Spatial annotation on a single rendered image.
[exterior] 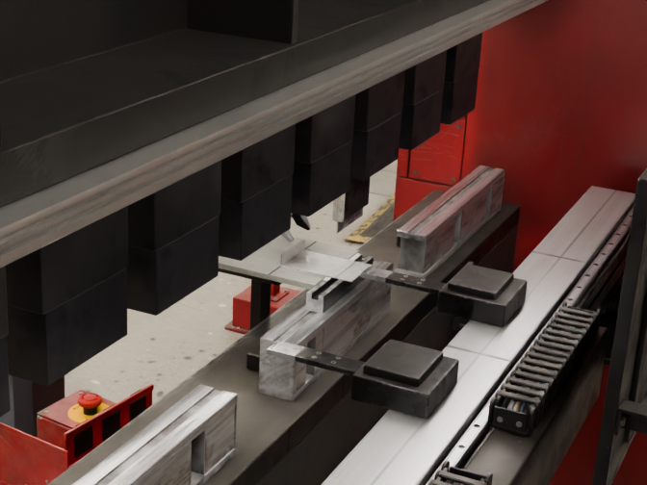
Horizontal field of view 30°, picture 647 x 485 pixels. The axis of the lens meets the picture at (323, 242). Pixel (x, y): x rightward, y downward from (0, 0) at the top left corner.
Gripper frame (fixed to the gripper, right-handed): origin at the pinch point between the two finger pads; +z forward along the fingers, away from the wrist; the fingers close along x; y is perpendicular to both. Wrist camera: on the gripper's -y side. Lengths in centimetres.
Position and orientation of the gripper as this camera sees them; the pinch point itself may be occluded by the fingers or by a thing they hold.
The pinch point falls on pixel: (294, 231)
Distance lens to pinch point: 202.9
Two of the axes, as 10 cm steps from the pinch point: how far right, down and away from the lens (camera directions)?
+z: 5.4, 8.4, 0.2
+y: 7.2, -4.5, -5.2
